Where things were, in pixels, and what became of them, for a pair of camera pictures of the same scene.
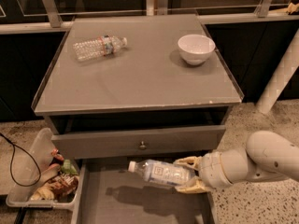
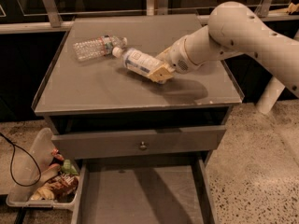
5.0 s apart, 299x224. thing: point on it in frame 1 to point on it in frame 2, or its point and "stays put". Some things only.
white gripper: [210, 167] to [177, 58]
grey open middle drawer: [107, 192] stays put
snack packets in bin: [63, 185] stays put
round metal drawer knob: [142, 147] stays put
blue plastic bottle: [162, 172] to [135, 60]
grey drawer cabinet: [125, 88] stays put
